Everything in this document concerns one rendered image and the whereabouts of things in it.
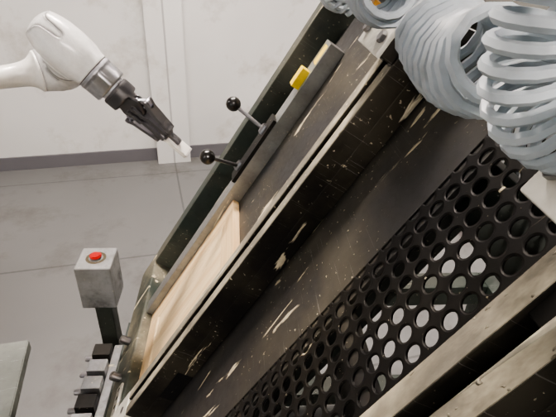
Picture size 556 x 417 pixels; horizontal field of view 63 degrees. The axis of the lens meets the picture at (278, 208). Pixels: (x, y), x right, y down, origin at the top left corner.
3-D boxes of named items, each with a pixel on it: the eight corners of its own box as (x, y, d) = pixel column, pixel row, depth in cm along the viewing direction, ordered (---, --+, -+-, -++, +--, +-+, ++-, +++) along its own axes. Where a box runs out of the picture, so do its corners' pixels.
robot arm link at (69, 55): (111, 49, 104) (103, 62, 116) (50, -6, 98) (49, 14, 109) (79, 83, 101) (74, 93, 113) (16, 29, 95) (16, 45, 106)
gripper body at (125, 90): (128, 71, 108) (159, 98, 112) (115, 85, 115) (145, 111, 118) (110, 91, 104) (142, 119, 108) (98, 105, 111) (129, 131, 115)
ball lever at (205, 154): (236, 167, 122) (194, 156, 113) (243, 156, 121) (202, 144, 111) (242, 176, 120) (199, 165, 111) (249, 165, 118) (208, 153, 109)
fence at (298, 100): (160, 305, 146) (148, 301, 145) (340, 48, 108) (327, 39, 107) (158, 317, 142) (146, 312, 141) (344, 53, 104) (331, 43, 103)
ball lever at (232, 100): (266, 136, 117) (227, 105, 119) (274, 125, 116) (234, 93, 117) (260, 138, 114) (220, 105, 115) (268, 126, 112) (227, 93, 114)
